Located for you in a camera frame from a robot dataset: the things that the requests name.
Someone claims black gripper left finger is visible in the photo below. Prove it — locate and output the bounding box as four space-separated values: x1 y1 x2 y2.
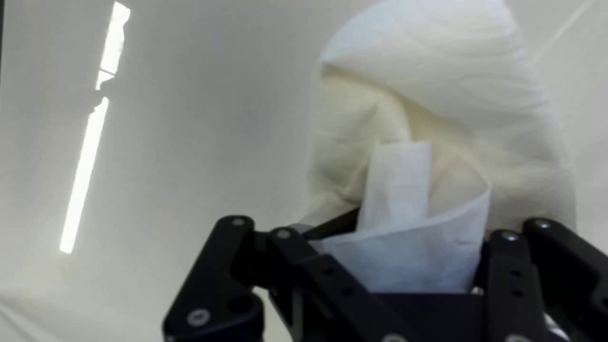
160 207 396 342

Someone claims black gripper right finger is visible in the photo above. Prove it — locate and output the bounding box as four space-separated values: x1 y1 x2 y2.
474 216 608 342

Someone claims white paper napkin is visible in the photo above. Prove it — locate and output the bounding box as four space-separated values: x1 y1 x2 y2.
297 0 578 296

